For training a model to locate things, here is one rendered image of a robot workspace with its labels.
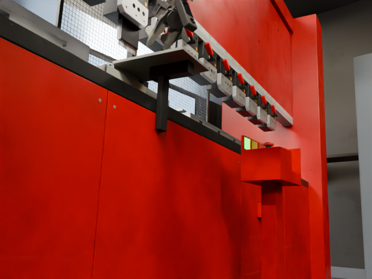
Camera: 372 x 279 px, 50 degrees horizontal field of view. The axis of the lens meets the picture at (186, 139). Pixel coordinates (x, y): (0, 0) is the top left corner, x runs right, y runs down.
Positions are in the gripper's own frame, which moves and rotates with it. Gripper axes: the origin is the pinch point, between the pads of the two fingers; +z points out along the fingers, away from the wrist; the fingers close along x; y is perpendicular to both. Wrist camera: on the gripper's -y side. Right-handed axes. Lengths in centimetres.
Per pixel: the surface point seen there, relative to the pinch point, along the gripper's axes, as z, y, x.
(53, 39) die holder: 10.8, -1.9, 33.9
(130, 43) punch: 4.1, 14.0, -0.6
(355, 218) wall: 64, 23, -411
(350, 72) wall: -78, 137, -410
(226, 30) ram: -22, 48, -76
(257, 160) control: 15, -31, -43
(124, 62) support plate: 9.1, 1.8, 7.1
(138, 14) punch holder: -5.7, 17.4, 0.1
